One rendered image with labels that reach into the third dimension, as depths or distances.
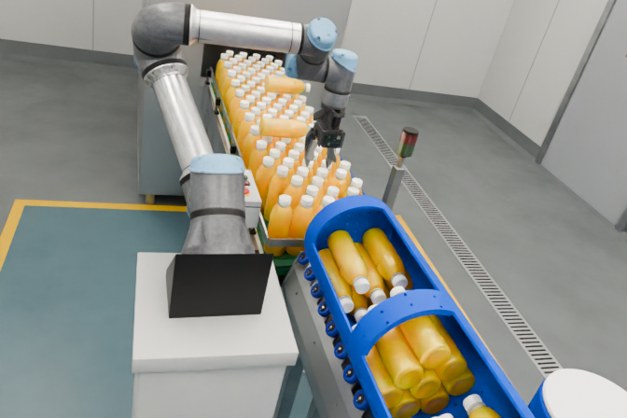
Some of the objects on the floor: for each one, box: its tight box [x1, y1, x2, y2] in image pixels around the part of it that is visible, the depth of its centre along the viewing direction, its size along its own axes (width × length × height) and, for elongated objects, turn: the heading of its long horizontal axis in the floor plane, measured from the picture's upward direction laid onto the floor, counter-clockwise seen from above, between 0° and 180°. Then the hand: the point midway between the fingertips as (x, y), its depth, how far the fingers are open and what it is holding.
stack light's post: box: [382, 165, 405, 211], centre depth 233 cm, size 4×4×110 cm
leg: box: [272, 350, 303, 418], centre depth 194 cm, size 6×6×63 cm
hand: (316, 161), depth 164 cm, fingers open, 6 cm apart
